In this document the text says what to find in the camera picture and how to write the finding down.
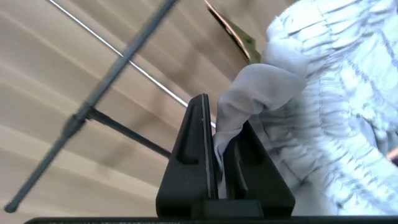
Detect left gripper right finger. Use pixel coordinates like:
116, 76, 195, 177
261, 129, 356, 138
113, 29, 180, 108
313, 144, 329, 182
223, 121, 295, 217

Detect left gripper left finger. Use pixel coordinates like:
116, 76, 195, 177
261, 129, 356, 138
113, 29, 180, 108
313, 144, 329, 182
155, 93, 218, 218

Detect pale grey shorts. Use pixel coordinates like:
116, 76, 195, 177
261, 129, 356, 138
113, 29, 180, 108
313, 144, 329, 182
213, 0, 398, 216

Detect black clothes rack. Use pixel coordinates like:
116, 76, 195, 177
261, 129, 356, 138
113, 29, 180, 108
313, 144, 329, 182
4, 0, 182, 214

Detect beige curtain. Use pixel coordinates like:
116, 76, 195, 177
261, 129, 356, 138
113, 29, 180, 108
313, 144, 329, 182
0, 0, 299, 218

